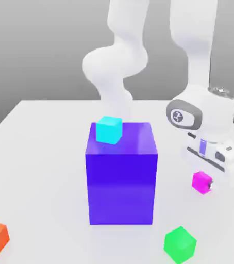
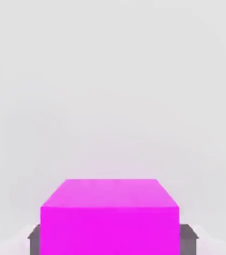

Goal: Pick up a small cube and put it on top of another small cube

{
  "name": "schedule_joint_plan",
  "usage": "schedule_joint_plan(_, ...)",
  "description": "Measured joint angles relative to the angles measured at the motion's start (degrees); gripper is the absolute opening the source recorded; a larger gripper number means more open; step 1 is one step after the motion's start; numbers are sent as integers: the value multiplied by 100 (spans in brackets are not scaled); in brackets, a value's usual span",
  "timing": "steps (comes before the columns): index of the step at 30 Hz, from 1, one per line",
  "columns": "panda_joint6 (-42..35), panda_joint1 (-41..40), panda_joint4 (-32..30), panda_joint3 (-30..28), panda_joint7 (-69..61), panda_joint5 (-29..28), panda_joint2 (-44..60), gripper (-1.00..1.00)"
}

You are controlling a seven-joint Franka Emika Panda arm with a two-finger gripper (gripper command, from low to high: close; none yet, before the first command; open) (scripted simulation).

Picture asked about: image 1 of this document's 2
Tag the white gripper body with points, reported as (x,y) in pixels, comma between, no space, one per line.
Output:
(230,171)

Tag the small magenta cube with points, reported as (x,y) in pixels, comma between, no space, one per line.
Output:
(200,182)

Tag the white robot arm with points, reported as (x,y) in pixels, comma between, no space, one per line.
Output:
(119,61)

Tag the small green cube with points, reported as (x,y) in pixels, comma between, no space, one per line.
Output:
(179,245)

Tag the small cyan cube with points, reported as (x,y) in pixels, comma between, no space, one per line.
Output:
(108,130)

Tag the large purple box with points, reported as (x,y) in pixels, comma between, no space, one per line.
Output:
(121,185)

